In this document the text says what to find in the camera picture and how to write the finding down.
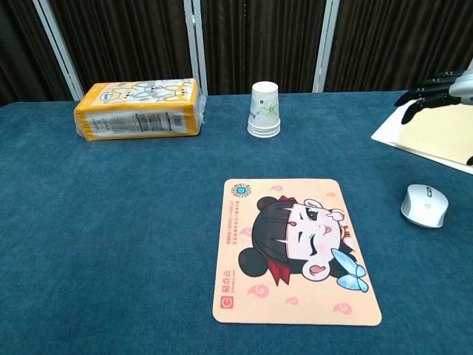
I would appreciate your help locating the blue felt table cover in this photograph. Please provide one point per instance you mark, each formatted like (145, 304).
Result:
(111, 222)

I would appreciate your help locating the nested white paper cup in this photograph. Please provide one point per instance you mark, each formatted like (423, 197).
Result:
(264, 131)
(264, 136)

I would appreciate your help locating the white computer mouse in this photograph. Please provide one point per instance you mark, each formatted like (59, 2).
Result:
(425, 207)

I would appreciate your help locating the pale yellow paper folder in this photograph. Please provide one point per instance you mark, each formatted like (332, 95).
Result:
(436, 137)

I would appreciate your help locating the yellow tissue pack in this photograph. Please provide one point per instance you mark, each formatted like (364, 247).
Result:
(140, 111)

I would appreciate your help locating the white partition frame post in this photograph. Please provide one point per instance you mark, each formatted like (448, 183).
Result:
(196, 48)
(325, 48)
(57, 44)

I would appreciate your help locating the dark brown pleated curtain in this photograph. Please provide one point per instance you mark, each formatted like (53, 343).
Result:
(258, 37)
(129, 40)
(399, 37)
(22, 55)

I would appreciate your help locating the cartoon girl mouse pad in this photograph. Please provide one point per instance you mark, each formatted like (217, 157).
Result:
(295, 259)

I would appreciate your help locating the floral print paper cup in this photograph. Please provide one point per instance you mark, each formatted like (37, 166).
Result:
(264, 103)

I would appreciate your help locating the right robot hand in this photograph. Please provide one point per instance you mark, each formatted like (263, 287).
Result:
(462, 88)

